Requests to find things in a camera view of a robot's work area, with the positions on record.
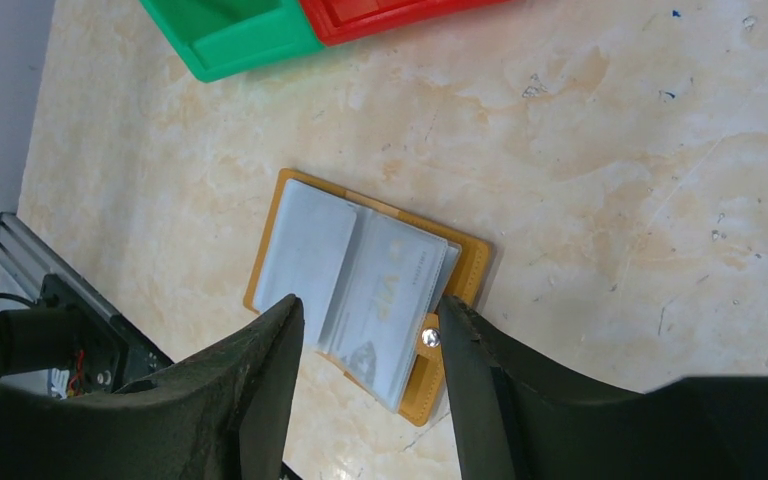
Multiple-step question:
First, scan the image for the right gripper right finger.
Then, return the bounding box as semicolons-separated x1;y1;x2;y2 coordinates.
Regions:
439;296;768;479

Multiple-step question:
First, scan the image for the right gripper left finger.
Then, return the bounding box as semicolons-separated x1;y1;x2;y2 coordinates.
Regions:
0;295;304;479

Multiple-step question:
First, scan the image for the white VIP card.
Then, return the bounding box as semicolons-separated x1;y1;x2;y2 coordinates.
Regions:
327;212;461;412

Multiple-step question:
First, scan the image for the tan leather card holder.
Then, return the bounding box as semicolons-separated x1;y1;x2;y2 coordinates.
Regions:
243;168;492;426

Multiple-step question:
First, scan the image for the green plastic bin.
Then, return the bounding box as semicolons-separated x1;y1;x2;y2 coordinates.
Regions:
141;0;325;83

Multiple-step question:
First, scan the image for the red plastic bin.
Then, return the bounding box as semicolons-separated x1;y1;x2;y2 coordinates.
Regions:
299;0;503;47

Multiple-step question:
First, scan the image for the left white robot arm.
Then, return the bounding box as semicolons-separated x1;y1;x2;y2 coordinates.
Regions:
0;293;85;377

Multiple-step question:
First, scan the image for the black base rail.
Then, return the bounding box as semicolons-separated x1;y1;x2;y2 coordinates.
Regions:
0;212;173;399

